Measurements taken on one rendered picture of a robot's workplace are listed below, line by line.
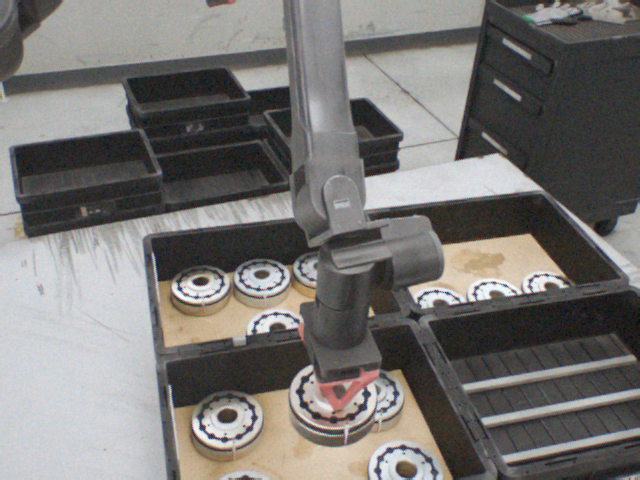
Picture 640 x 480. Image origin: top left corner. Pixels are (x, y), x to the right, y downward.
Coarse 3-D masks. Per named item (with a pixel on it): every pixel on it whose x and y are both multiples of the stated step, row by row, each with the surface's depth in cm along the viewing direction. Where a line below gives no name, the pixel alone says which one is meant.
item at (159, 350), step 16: (240, 224) 126; (256, 224) 126; (272, 224) 126; (288, 224) 127; (144, 240) 120; (144, 256) 117; (400, 304) 110; (160, 320) 105; (368, 320) 107; (384, 320) 107; (160, 336) 102; (256, 336) 103; (272, 336) 103; (160, 352) 100; (176, 352) 100
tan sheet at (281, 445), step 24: (192, 408) 104; (264, 408) 105; (408, 408) 106; (264, 432) 101; (288, 432) 102; (384, 432) 103; (408, 432) 103; (192, 456) 98; (264, 456) 98; (288, 456) 98; (312, 456) 99; (336, 456) 99; (360, 456) 99
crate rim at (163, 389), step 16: (400, 320) 107; (288, 336) 103; (416, 336) 105; (192, 352) 100; (208, 352) 100; (224, 352) 100; (240, 352) 101; (432, 352) 102; (160, 368) 97; (432, 368) 100; (160, 384) 95; (448, 384) 97; (160, 400) 93; (448, 400) 95; (464, 416) 93; (464, 432) 92; (480, 448) 89; (176, 464) 85
